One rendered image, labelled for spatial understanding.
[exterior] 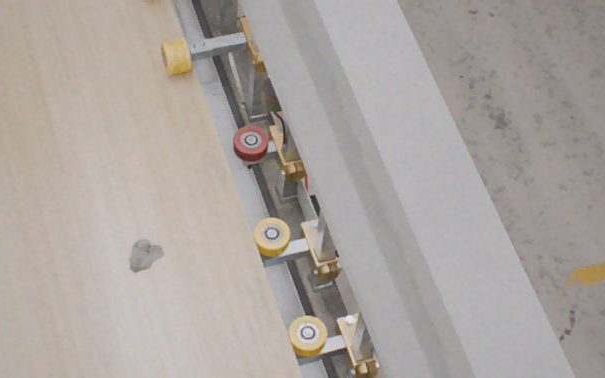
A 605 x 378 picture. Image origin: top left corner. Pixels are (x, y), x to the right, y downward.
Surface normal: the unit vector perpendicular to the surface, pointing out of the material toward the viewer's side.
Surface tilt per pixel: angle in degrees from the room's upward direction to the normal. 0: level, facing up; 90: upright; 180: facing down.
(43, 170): 0
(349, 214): 61
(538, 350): 0
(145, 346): 0
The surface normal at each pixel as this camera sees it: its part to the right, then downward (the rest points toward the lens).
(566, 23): 0.07, -0.55
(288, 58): -0.80, -0.07
